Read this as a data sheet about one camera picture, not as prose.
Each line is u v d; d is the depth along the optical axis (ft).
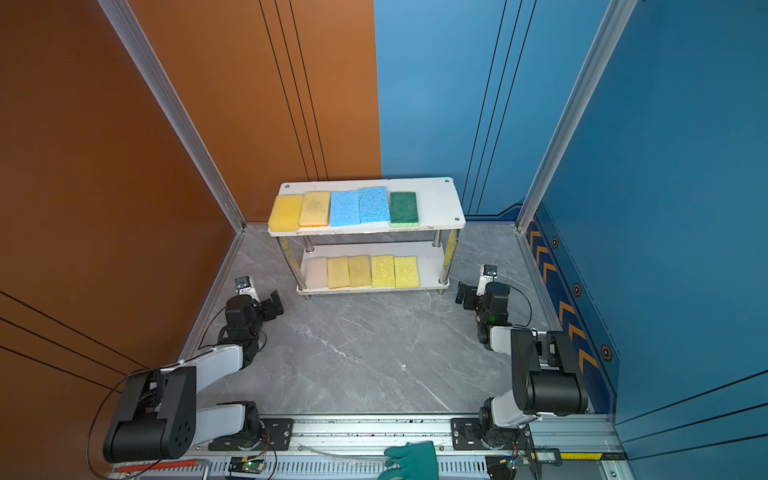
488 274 2.65
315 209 2.43
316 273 3.15
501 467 2.31
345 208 2.48
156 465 2.29
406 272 3.17
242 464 2.33
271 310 2.71
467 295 2.80
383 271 3.17
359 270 3.17
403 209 2.43
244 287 2.54
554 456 2.29
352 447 2.38
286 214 2.38
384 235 3.81
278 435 2.44
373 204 2.49
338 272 3.18
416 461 2.26
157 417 1.39
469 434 2.38
